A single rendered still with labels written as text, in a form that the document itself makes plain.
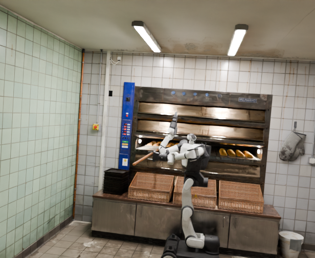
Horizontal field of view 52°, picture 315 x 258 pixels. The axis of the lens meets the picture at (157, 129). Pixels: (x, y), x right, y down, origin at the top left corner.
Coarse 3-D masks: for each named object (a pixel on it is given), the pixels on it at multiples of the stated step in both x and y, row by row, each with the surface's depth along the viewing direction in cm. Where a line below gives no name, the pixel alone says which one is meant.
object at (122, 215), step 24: (96, 192) 445; (96, 216) 432; (120, 216) 427; (144, 216) 422; (168, 216) 417; (192, 216) 413; (216, 216) 408; (240, 216) 404; (264, 216) 398; (120, 240) 433; (144, 240) 428; (240, 240) 405; (264, 240) 400
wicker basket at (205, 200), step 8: (176, 184) 453; (208, 184) 457; (176, 192) 419; (192, 192) 457; (200, 192) 456; (208, 192) 455; (216, 192) 422; (176, 200) 419; (192, 200) 416; (200, 200) 442; (208, 200) 414
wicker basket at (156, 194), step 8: (136, 176) 467; (144, 176) 471; (152, 176) 470; (160, 176) 468; (168, 176) 467; (136, 184) 470; (144, 184) 469; (152, 184) 467; (160, 184) 465; (128, 192) 429; (136, 192) 458; (144, 192) 426; (152, 192) 425; (160, 192) 423; (168, 192) 421; (152, 200) 424; (160, 200) 423; (168, 200) 421
